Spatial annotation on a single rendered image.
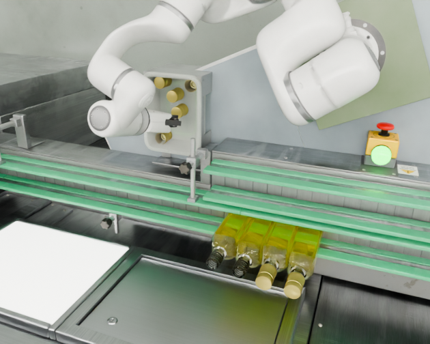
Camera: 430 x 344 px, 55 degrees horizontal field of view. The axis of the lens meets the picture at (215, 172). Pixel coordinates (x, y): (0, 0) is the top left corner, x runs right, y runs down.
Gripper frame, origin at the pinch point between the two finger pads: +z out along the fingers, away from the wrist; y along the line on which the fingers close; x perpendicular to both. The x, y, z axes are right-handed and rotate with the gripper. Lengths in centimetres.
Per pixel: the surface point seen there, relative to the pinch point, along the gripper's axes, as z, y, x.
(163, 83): 5.0, -3.9, 9.4
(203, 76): 3.8, 7.8, 12.3
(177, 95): 6.1, 0.3, 6.8
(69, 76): 53, -73, 9
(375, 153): 4, 53, -1
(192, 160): -6.3, 11.6, -8.3
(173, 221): 0.0, 6.1, -26.5
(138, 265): -6.9, 0.5, -38.3
